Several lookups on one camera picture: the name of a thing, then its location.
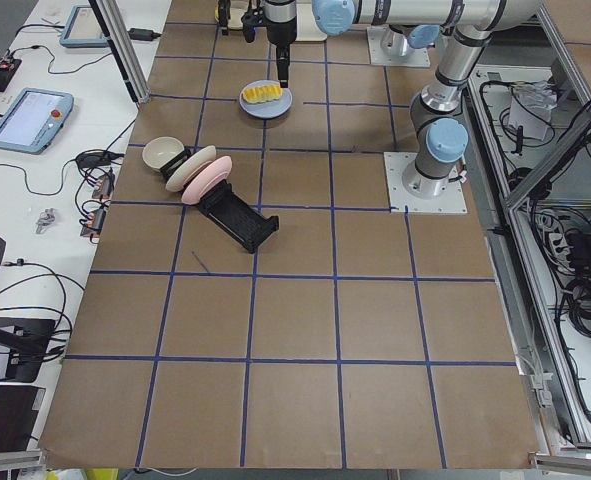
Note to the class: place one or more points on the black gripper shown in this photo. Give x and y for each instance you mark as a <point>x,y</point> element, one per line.
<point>280,30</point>

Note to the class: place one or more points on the yellow bread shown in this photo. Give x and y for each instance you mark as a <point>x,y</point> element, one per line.
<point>262,93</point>

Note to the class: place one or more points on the light blue plate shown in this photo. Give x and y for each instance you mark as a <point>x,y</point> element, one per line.
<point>266,109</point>

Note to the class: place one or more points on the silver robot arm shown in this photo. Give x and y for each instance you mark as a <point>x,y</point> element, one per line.
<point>442,139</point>

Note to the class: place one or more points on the pink plate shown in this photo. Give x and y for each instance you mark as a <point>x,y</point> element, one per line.
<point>206,180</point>

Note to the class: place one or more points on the cream plate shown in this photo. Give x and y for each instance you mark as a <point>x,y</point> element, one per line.
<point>190,168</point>

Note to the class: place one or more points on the black power adapter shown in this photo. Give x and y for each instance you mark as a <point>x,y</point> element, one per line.
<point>140,34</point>

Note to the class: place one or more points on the cream bowl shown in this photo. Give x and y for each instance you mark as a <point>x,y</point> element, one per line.
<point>159,151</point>

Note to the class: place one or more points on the black dish rack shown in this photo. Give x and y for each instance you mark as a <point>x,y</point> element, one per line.
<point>232,214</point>

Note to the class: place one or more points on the far blue teach pendant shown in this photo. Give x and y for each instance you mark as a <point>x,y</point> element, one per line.
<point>82,30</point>

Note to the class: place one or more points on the blue teach pendant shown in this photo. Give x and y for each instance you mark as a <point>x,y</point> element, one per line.
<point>34,119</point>
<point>82,30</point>

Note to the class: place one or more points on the near blue teach pendant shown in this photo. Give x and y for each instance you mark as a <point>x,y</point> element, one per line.
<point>34,119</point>

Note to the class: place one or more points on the aluminium frame post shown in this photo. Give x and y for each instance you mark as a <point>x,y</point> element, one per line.
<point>114,30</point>

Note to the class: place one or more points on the square metal base plate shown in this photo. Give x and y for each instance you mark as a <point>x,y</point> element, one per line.
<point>410,192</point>

